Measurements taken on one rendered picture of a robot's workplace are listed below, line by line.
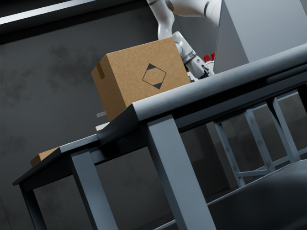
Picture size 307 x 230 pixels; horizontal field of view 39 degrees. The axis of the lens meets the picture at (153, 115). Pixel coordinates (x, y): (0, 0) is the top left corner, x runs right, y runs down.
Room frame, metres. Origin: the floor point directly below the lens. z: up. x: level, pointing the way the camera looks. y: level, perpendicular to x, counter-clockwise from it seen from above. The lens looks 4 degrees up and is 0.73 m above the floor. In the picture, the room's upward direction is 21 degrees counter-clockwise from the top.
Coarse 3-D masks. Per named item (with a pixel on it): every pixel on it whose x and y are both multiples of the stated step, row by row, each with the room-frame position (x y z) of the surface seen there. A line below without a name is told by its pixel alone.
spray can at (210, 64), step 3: (204, 57) 2.29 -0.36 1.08; (207, 57) 2.29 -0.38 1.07; (207, 60) 2.29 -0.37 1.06; (210, 60) 2.29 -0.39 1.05; (207, 63) 2.28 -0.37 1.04; (210, 63) 2.28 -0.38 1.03; (213, 63) 2.29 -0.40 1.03; (210, 66) 2.28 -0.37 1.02; (210, 69) 2.28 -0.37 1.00; (210, 72) 2.28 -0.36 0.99; (213, 72) 2.28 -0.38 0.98; (210, 75) 2.29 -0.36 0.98
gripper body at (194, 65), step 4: (196, 56) 2.22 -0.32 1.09; (192, 60) 2.22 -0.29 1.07; (196, 60) 2.23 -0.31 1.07; (200, 60) 2.22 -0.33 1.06; (188, 64) 2.26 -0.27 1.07; (192, 64) 2.23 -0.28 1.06; (196, 64) 2.22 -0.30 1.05; (200, 64) 2.22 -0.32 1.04; (204, 64) 2.23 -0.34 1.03; (188, 68) 2.29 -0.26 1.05; (192, 68) 2.26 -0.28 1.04; (196, 68) 2.23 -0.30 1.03; (200, 68) 2.22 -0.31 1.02; (208, 68) 2.24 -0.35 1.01; (192, 72) 2.28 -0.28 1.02; (196, 72) 2.25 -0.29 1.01; (200, 72) 2.24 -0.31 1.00; (204, 72) 2.22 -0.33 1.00; (196, 76) 2.28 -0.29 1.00; (200, 76) 2.27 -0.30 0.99
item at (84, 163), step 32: (192, 128) 3.08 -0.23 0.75; (64, 160) 1.42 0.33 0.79; (96, 160) 1.34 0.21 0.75; (32, 192) 2.56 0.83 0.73; (96, 192) 1.31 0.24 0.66; (256, 192) 2.80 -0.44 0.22; (288, 192) 2.46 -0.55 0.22; (96, 224) 1.30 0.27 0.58; (224, 224) 2.29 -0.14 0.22; (256, 224) 2.05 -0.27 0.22; (288, 224) 1.86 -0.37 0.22
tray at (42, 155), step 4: (56, 148) 1.77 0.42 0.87; (44, 152) 1.75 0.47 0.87; (48, 152) 1.75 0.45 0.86; (36, 156) 1.79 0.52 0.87; (40, 156) 1.74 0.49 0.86; (44, 156) 1.75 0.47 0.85; (32, 160) 1.90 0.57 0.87; (36, 160) 1.82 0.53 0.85; (40, 160) 1.74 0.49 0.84; (32, 164) 1.93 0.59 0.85; (36, 164) 1.85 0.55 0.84
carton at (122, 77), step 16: (128, 48) 1.64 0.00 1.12; (144, 48) 1.66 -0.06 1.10; (160, 48) 1.69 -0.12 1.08; (176, 48) 1.72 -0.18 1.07; (112, 64) 1.60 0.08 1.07; (128, 64) 1.63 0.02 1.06; (144, 64) 1.65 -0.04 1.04; (160, 64) 1.68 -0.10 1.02; (176, 64) 1.71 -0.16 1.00; (96, 80) 1.78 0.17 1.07; (112, 80) 1.63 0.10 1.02; (128, 80) 1.62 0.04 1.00; (144, 80) 1.64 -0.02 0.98; (160, 80) 1.67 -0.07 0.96; (176, 80) 1.70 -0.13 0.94; (112, 96) 1.68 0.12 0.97; (128, 96) 1.61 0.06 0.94; (144, 96) 1.63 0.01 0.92; (112, 112) 1.74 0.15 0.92
